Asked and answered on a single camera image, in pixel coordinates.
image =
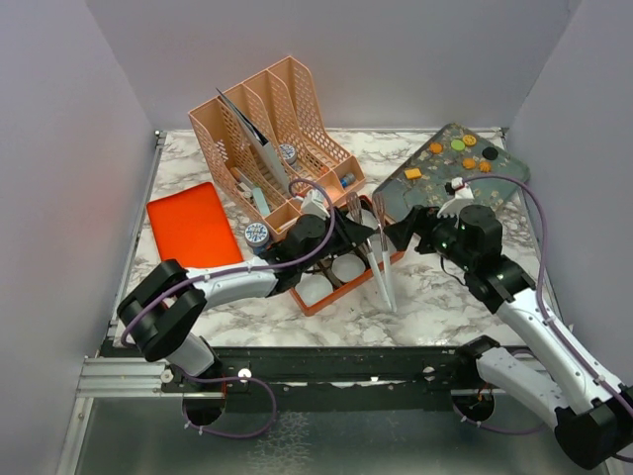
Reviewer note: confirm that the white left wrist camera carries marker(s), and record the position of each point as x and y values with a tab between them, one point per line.
314	203

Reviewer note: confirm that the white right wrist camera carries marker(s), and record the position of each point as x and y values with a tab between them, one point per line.
461	196

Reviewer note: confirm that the grey folder booklet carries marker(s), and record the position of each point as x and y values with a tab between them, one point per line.
263	147

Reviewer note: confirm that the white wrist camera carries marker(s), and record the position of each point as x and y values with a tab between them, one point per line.
314	203
461	196

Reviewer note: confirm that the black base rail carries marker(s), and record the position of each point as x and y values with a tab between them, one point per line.
335	379

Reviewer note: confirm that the blue splash lidded jar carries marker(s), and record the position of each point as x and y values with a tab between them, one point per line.
257	235

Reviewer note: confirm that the orange swirl cookie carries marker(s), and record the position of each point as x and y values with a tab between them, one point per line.
485	167
469	163

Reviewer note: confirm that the light blue eraser case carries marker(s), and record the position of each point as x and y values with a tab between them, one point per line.
260	202

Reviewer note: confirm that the floral teal serving tray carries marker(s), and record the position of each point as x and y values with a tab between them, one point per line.
400	194

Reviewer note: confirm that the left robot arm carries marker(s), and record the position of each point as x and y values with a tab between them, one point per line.
162	309

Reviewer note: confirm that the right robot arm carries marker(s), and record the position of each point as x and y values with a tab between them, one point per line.
588	408

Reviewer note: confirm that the orange tin lid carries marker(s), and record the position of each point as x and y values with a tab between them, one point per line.
191	227

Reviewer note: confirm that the orange cookie tin box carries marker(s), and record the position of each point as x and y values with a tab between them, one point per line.
335	277

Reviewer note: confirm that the black sandwich cookie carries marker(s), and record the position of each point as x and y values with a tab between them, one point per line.
490	153

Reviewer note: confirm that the blue white lidded jar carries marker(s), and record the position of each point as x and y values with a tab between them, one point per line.
288	153

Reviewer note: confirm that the green macaron cookie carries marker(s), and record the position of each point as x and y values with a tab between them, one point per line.
458	145

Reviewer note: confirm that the peach plastic desk organizer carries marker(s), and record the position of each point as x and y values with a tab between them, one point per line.
281	101

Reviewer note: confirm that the rectangular yellow cracker cookie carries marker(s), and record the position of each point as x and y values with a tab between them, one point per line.
412	173

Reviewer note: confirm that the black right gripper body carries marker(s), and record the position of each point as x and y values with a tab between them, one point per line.
441	235

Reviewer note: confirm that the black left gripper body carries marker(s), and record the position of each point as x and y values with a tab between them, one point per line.
336	243

